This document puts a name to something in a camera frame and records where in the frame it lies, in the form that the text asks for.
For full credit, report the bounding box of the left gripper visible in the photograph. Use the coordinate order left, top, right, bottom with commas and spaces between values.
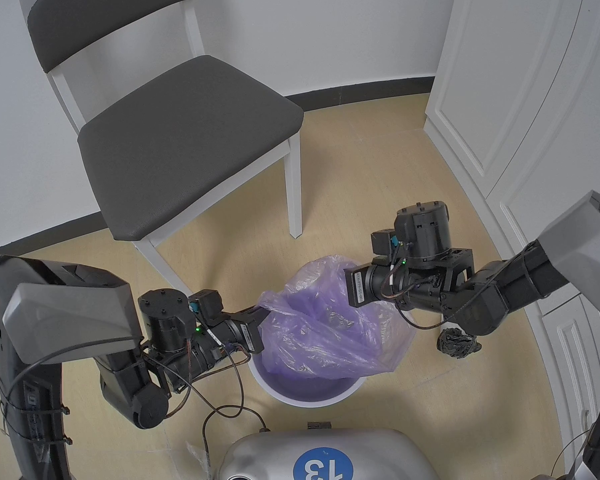
189, 305, 271, 370

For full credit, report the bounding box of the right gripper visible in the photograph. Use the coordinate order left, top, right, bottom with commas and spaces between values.
343, 262, 442, 312

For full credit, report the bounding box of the purple plastic bag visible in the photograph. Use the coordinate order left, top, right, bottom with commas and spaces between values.
257, 254, 419, 403

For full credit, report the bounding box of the black plastic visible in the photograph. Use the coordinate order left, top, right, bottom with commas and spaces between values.
436, 325, 482, 360

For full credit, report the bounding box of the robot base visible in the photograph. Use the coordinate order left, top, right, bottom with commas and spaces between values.
219, 420, 437, 480

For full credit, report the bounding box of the white trash bin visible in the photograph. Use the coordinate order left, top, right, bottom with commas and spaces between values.
248, 304, 419, 410

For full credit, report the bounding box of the grey and white chair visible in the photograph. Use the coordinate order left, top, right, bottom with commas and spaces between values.
12, 0, 305, 294

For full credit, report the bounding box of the white wardrobe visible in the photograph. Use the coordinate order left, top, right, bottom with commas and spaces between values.
424, 0, 600, 480

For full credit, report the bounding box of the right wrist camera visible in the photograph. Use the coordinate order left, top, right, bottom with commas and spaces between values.
370, 228, 400, 259

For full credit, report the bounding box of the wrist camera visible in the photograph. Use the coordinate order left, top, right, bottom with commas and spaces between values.
188, 289, 224, 325
370, 228, 400, 259

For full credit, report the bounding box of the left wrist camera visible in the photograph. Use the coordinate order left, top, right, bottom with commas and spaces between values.
188, 289, 224, 325

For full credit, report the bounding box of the black cable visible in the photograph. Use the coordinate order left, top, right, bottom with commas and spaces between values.
402, 295, 463, 331
200, 404, 273, 476
167, 350, 247, 416

